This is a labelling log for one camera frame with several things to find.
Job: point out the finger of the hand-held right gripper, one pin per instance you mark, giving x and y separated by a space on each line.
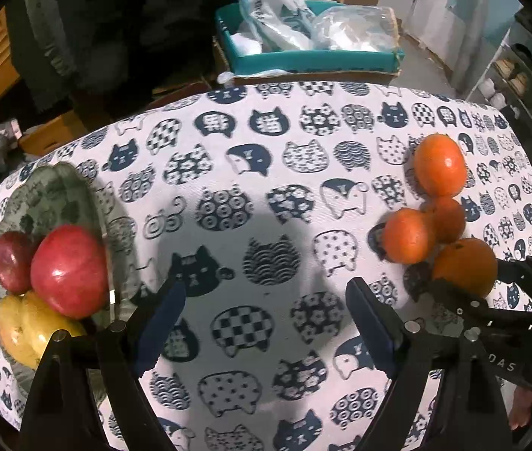
454 300
529 275

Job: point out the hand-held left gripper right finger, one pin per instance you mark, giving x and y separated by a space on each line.
369 324

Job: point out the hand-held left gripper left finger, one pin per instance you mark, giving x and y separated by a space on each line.
160 324

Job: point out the small dark orange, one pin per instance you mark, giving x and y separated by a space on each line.
449 218

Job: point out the large red apple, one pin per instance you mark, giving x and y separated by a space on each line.
68 270

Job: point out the large yellow-green pear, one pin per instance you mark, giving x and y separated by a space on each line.
52 326

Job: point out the large orange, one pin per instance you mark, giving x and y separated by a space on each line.
439 164

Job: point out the small yellow-green pear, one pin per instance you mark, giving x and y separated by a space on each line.
12 333

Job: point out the small dark red apple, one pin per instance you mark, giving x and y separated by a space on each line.
12 260

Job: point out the cat print tablecloth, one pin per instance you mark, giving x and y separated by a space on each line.
266 188

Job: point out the white shoe rack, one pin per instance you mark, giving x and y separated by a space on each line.
529 80

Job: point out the row of shoes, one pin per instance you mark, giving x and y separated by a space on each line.
512 77

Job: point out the wooden box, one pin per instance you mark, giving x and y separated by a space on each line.
54 134

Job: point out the flat cardboard sheets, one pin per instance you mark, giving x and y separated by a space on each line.
179 94

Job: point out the brown cardboard box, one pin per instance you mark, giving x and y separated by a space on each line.
322 76

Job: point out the teal box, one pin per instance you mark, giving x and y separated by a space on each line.
313 58

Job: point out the white door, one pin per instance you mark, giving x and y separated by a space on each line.
428 9

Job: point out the clear plastic bag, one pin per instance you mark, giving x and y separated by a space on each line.
355 28

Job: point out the dark hanging coats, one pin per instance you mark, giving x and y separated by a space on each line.
120 28

